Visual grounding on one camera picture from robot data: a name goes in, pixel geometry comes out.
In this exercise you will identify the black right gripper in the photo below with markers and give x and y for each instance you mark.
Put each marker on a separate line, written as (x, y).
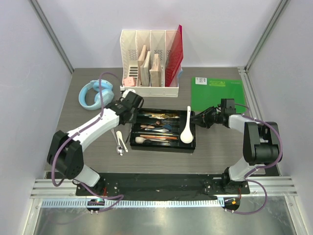
(204, 118)

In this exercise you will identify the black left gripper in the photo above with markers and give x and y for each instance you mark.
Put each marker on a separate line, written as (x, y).
(134, 117)

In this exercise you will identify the light blue headphones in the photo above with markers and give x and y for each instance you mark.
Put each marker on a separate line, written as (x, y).
(104, 91)

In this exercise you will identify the small white ceramic spoon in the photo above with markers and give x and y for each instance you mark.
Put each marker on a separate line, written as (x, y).
(142, 140)

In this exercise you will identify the copper round head spoon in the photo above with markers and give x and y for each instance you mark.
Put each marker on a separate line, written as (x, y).
(157, 123)

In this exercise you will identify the blue plastic spoon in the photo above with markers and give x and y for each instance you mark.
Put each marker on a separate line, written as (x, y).
(169, 127)

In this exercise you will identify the black cutlery tray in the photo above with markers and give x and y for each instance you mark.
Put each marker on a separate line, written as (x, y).
(175, 118)

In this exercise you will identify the white plastic spoon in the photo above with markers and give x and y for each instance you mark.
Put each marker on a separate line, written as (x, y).
(160, 131)

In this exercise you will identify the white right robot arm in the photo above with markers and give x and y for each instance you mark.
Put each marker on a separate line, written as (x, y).
(262, 144)

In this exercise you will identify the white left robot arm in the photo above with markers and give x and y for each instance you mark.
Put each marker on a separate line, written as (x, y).
(66, 150)

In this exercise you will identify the large white ceramic spoon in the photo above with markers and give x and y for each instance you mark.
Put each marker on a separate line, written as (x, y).
(187, 136)

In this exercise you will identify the pink cube box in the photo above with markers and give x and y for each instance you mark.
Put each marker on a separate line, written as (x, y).
(129, 81)

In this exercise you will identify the green cutting mat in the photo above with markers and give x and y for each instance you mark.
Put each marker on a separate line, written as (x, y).
(208, 92)

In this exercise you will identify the orange chopstick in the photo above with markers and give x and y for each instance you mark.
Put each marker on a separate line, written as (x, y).
(159, 137)

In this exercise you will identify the white chopstick in tray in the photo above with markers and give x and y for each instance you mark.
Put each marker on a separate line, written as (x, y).
(156, 140)

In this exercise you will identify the wooden board right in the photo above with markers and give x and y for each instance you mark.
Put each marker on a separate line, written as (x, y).
(155, 72)

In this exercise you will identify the wooden board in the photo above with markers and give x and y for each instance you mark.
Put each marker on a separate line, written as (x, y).
(143, 63)
(155, 72)

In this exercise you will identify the mesh zipper pouch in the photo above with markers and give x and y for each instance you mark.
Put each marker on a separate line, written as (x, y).
(180, 72)

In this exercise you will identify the wooden board left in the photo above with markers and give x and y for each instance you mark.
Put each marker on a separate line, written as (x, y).
(143, 63)

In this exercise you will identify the white file organizer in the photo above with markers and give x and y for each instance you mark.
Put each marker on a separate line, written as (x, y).
(152, 61)

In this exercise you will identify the magenta plastic folder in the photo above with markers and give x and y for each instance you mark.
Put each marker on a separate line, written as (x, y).
(175, 57)

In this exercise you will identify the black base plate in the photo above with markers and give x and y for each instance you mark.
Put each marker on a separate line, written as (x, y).
(112, 184)

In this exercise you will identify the white cable duct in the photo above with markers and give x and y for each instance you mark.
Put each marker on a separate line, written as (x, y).
(97, 203)

